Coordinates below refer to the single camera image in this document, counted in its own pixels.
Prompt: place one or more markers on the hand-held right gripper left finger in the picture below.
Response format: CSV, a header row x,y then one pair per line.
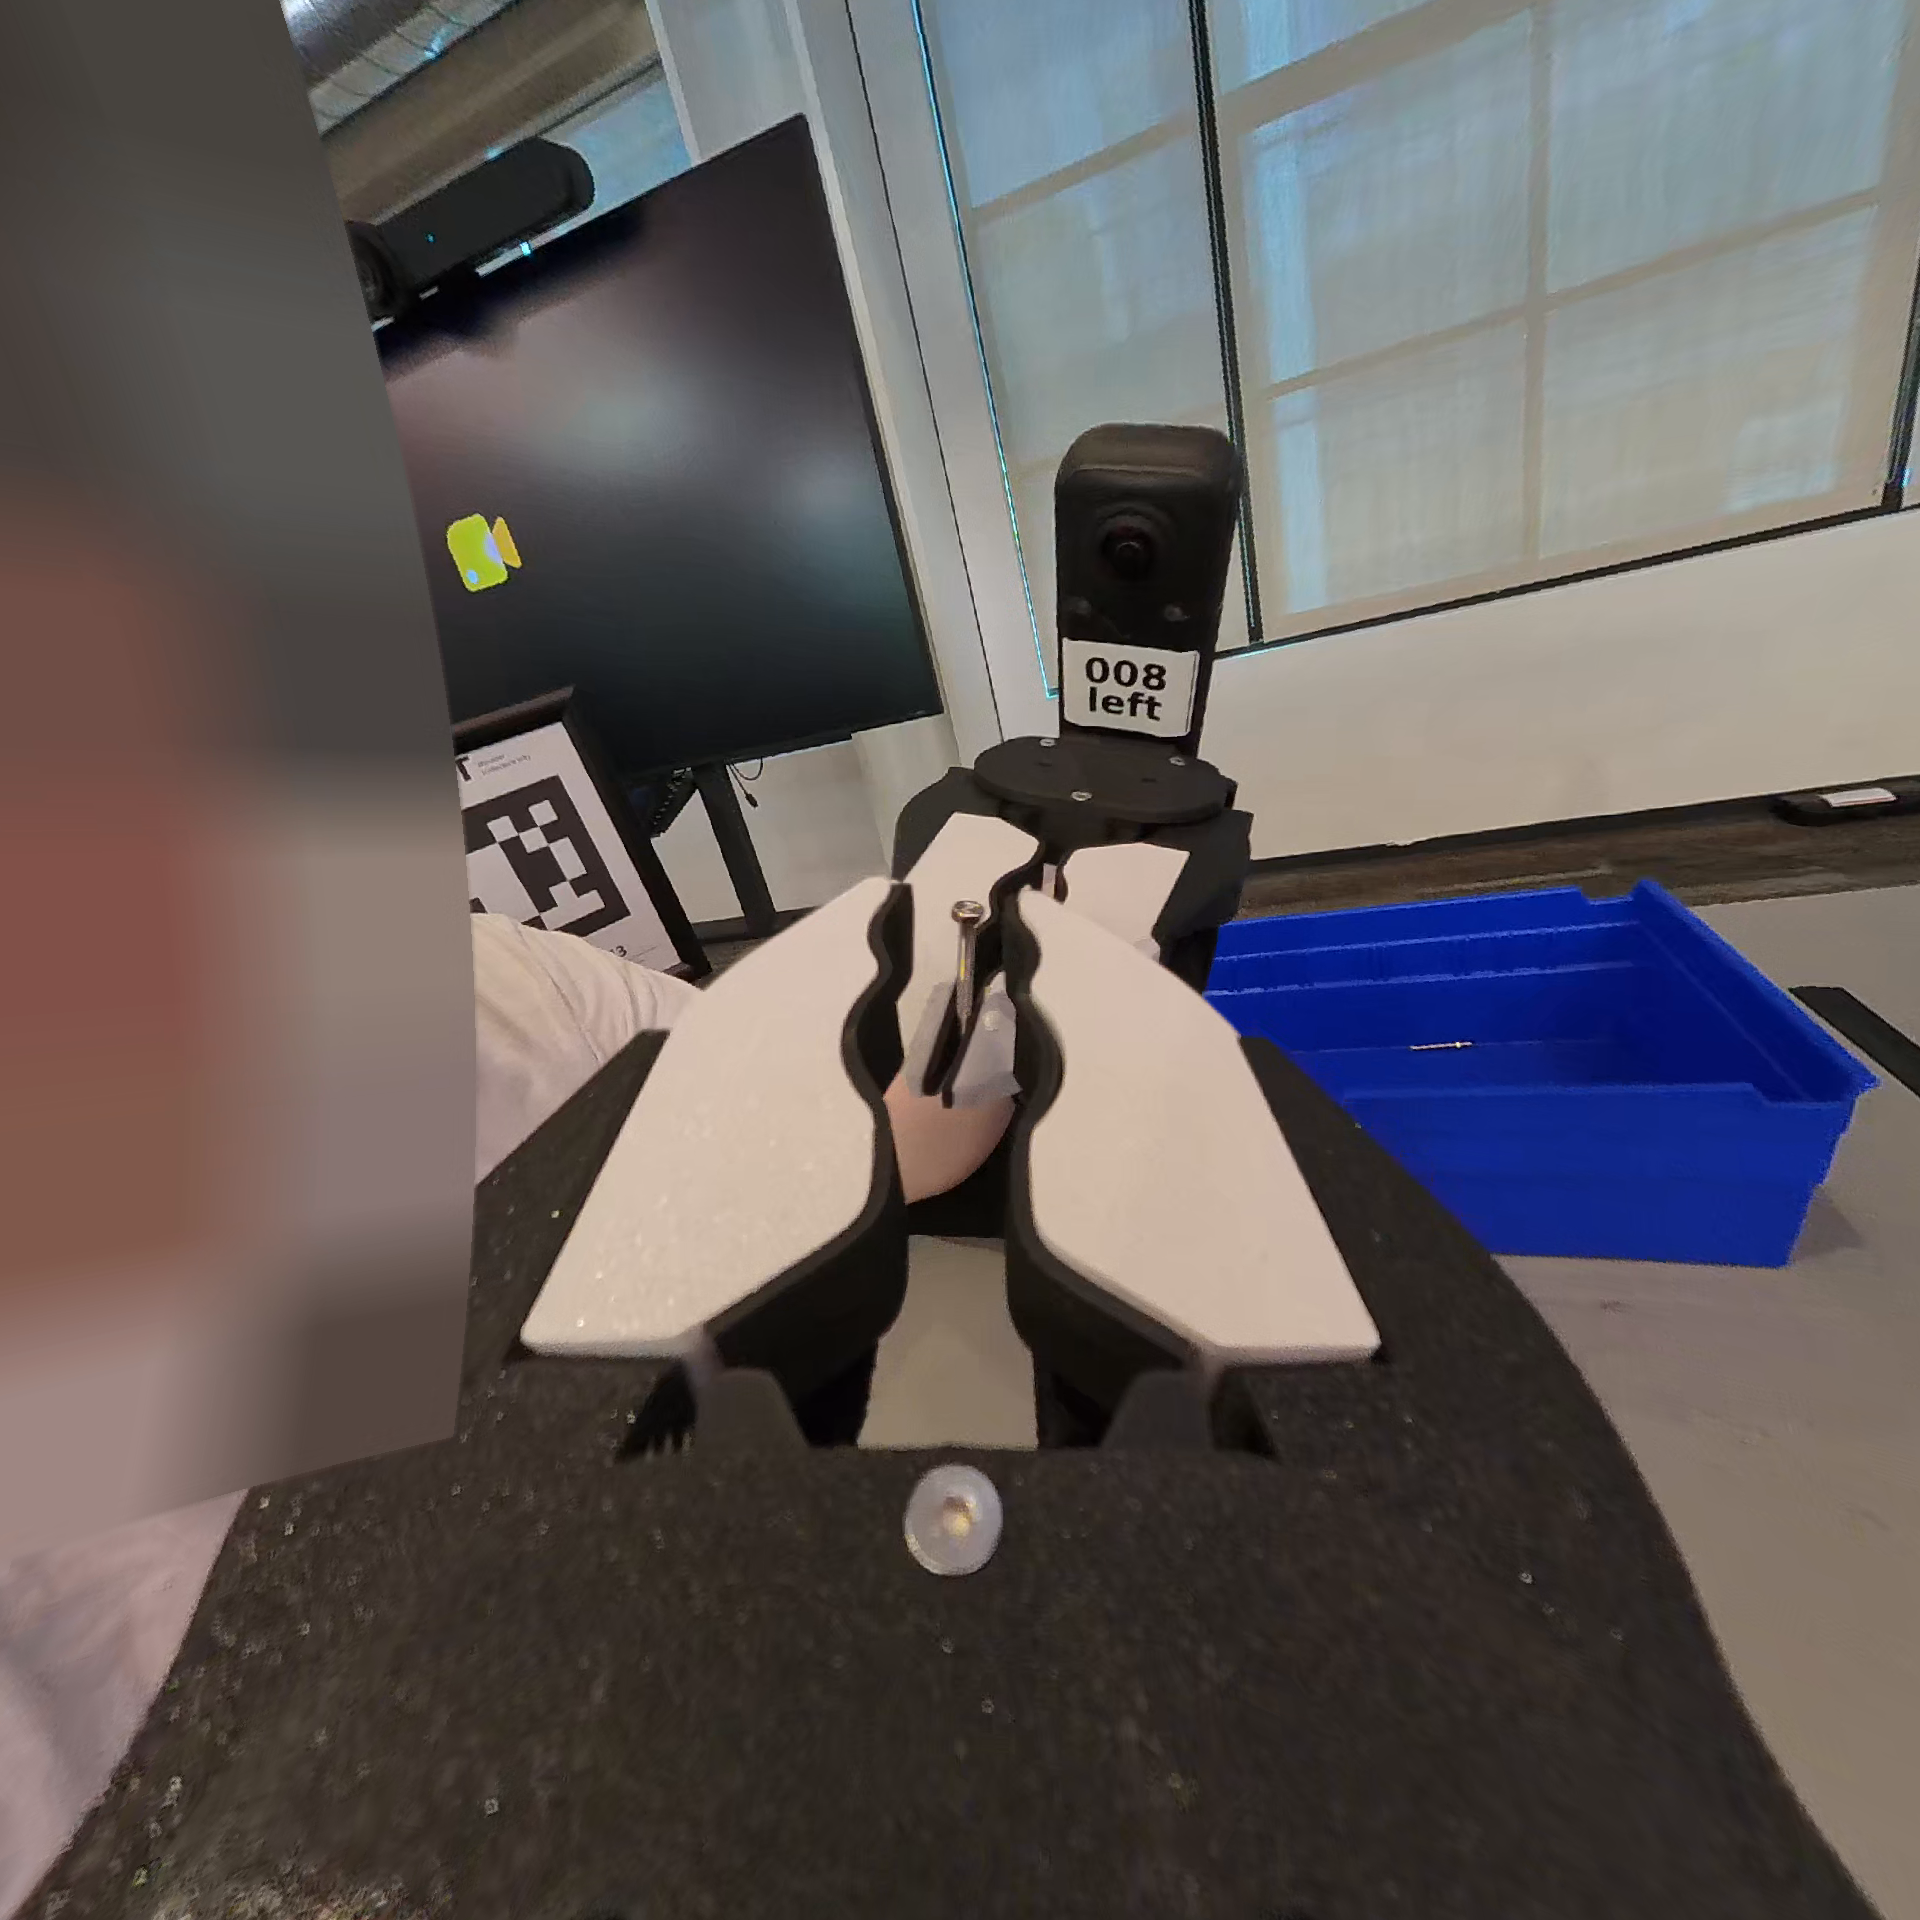
x,y
735,1171

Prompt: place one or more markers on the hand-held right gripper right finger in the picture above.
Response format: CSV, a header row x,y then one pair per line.
x,y
1186,1186

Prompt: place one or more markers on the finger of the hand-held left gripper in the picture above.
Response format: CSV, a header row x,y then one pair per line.
x,y
1125,886
968,855

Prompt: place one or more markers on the long metal bolt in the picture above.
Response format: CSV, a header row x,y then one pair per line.
x,y
968,913

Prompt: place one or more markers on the blue plastic bin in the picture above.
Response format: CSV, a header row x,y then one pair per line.
x,y
1498,1154

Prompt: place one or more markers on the person in white t-shirt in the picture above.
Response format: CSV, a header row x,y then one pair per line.
x,y
569,1035

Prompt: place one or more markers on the black monitor stand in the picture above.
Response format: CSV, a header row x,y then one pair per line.
x,y
748,839

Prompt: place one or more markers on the black-white marker sign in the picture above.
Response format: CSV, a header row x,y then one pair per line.
x,y
556,839

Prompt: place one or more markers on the large paned window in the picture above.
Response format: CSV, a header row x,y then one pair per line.
x,y
1498,301

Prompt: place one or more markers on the large black monitor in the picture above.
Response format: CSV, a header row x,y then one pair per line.
x,y
674,450

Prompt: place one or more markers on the black desk divider strip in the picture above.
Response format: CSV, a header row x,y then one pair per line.
x,y
1870,1035

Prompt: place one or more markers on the black floor outlet box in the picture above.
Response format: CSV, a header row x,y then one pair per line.
x,y
1846,805

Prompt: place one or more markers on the black video conference camera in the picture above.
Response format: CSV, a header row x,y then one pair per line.
x,y
481,226

